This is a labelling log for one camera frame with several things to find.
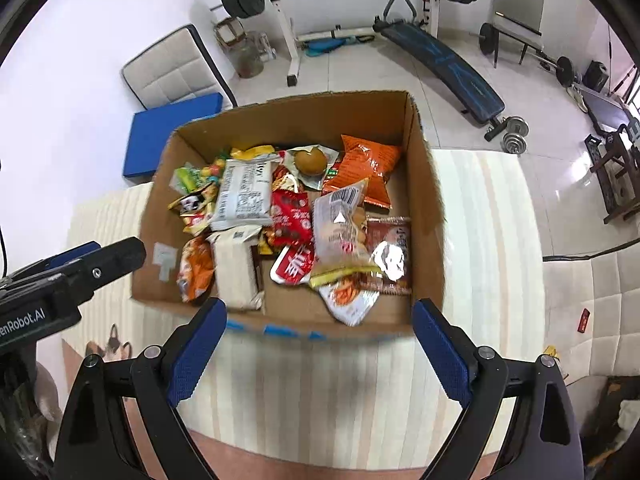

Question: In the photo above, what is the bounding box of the green multicoloured candy packet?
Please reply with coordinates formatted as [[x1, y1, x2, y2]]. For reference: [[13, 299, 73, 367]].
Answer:
[[172, 157, 231, 196]]

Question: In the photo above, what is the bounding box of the brown wicker basket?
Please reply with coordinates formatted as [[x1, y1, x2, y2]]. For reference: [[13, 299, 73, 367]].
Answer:
[[215, 17, 248, 52]]

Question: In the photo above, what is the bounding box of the blue foam mat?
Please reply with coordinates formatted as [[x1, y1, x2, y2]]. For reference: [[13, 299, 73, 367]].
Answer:
[[122, 92, 225, 182]]

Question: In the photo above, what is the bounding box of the orange and white noodle packet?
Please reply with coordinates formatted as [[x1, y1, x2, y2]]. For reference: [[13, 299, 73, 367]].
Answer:
[[176, 236, 216, 306]]

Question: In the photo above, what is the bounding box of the large white printed packet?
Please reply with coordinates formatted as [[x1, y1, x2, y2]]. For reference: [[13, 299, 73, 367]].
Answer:
[[210, 157, 282, 232]]

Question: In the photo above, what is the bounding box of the grey quilted cushion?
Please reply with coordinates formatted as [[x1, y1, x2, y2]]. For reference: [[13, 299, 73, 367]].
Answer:
[[121, 24, 237, 111]]

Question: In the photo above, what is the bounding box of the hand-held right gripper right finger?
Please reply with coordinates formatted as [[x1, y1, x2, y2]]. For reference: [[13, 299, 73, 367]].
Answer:
[[411, 297, 586, 480]]

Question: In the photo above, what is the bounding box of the white rice cracker packet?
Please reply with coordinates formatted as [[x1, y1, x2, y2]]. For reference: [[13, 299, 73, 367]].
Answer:
[[206, 227, 266, 312]]

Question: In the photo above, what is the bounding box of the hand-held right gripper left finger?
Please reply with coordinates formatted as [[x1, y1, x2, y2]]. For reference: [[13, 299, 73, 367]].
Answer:
[[52, 297, 228, 480]]

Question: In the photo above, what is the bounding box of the orange zigzag-edged snack packet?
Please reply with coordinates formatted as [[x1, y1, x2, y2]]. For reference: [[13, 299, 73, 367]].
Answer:
[[322, 134, 403, 209]]

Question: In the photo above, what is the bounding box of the black flat bench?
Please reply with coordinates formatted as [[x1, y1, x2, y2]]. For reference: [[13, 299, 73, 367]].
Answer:
[[580, 87, 633, 134]]

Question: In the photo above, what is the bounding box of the white squat rack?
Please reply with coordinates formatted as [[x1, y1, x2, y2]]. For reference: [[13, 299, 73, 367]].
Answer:
[[256, 0, 447, 87]]

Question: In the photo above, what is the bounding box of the chrome dumbbell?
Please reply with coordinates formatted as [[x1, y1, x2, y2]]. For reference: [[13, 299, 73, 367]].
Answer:
[[499, 116, 530, 154]]

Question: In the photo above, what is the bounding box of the cream striped blanket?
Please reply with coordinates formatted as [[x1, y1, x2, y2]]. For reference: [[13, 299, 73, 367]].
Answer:
[[62, 147, 548, 466]]

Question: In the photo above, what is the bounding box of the clear packet with brown bun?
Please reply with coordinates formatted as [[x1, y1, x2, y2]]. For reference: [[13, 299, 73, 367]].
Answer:
[[285, 144, 342, 192]]

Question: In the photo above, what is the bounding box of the clear yellow-edged biscuit packet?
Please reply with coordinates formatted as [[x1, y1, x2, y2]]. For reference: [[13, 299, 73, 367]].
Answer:
[[309, 178, 386, 289]]

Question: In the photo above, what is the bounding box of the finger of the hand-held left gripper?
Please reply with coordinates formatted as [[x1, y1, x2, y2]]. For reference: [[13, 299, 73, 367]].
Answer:
[[60, 237, 147, 305], [10, 241, 101, 276]]

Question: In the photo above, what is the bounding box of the dark red snack packet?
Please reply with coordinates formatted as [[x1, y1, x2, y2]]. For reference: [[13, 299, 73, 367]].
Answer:
[[270, 187, 314, 247]]

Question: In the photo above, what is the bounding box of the teal exercise tool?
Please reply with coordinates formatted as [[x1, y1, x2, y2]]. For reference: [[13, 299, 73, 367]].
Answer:
[[301, 34, 377, 58]]

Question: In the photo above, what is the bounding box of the yellow black-and-white snack packet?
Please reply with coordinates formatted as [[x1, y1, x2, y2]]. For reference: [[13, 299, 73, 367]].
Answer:
[[169, 185, 221, 237]]

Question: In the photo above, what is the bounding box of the dark blue sit-up bench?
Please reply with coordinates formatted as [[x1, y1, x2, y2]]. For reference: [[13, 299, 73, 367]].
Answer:
[[372, 0, 506, 142]]

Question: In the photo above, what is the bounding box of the white quilted mattress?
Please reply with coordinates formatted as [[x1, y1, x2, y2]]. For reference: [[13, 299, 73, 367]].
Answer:
[[542, 247, 640, 388]]

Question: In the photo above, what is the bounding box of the grey chair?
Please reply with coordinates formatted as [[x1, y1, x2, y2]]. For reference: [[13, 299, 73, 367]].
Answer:
[[491, 0, 546, 68]]

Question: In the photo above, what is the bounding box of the white and orange snack packet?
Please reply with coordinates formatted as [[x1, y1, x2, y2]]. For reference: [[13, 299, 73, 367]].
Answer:
[[318, 280, 382, 328]]

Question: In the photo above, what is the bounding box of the brown cardboard box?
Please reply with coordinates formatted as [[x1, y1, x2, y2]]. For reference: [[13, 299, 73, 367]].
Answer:
[[131, 90, 447, 337]]

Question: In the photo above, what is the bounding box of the black cable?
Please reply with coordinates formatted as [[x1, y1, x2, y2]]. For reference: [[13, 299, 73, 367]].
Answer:
[[542, 240, 640, 262]]

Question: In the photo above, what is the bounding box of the dark cloth pile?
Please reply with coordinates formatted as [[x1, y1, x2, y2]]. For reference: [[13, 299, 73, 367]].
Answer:
[[582, 374, 640, 461]]

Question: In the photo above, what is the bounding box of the short barbell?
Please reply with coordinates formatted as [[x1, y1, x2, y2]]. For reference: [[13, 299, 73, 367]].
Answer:
[[477, 22, 575, 87]]

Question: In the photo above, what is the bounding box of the dark wooden stool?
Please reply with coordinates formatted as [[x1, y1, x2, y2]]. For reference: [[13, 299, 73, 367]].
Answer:
[[584, 120, 640, 226]]

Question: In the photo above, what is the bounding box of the clear water jug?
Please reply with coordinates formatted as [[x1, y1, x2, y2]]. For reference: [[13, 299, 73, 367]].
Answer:
[[232, 30, 277, 79]]

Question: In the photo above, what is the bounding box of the brown packet with silver patch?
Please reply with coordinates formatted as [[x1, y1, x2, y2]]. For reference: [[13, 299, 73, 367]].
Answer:
[[362, 216, 414, 297]]

